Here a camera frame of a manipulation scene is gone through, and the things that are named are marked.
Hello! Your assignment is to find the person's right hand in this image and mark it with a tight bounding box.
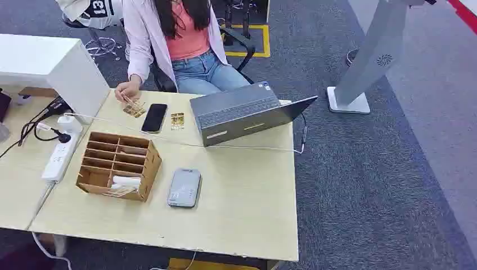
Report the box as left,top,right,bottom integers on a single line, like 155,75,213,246
114,74,143,104

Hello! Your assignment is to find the gold patterned card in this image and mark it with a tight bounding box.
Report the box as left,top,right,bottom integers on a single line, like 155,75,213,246
122,93,147,119

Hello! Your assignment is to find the black smartphone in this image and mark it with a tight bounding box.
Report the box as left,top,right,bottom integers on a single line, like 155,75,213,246
141,103,169,134

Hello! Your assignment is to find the small gold card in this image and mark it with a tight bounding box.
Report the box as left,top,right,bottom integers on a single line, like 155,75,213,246
170,112,186,131

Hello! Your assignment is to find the white charger adapter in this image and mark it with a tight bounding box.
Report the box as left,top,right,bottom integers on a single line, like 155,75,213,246
57,115,83,134

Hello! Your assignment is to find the white box cabinet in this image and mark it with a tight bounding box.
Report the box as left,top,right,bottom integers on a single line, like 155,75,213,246
0,33,111,125

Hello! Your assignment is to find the wooden card sorting box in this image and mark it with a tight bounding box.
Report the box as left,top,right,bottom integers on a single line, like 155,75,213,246
75,131,163,203

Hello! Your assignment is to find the person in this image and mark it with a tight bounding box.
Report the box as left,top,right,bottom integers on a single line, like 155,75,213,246
114,0,251,104

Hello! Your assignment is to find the white numbered garment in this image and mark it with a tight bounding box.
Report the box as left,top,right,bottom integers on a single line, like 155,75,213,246
55,0,124,30

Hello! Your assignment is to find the white cards stack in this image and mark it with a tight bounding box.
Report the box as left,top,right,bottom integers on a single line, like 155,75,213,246
102,175,142,198

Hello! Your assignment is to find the white power strip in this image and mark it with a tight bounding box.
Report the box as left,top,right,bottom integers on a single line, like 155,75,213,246
40,131,81,184

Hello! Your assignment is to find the grey card reader device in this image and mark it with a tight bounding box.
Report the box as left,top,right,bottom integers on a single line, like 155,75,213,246
166,168,203,209

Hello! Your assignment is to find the grey open laptop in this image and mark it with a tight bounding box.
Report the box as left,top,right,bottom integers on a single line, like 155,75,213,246
189,80,319,147

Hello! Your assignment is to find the black office chair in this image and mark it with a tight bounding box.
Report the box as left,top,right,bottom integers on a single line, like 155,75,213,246
150,27,257,93

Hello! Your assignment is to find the grey kiosk stand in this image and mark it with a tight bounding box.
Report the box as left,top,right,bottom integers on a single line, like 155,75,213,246
326,0,426,115

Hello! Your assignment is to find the white charging cable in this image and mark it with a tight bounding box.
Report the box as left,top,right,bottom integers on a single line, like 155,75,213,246
64,111,304,155

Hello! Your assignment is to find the black power plug cable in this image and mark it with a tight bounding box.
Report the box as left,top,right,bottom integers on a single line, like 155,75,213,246
0,97,72,159

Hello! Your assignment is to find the white power strip cord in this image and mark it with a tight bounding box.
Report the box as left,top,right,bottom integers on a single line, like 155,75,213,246
31,231,73,270

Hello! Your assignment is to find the black laptop dongle cable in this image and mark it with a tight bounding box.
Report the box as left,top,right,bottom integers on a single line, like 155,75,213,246
300,113,309,149

